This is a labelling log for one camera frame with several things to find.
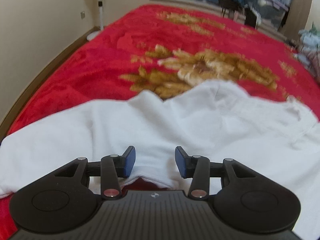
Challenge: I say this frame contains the clear plastic storage bin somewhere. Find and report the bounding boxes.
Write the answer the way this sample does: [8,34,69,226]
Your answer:
[244,0,292,30]

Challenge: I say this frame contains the red floral bed blanket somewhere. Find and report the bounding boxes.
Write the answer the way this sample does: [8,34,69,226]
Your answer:
[0,4,320,237]

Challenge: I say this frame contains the wall power socket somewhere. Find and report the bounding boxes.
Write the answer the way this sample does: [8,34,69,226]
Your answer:
[80,11,86,20]

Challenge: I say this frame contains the black bag on sill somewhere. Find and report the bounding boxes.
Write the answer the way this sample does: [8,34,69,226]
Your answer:
[218,0,262,29]

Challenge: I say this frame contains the white long-sleeve shirt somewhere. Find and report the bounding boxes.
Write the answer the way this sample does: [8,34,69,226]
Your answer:
[1,81,319,239]

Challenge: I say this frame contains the wooden wardrobe panel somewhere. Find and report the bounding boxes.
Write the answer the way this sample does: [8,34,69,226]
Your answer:
[283,0,312,39]

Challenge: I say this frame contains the plaid grey quilt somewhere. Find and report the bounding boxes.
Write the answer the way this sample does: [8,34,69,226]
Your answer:
[296,22,320,84]

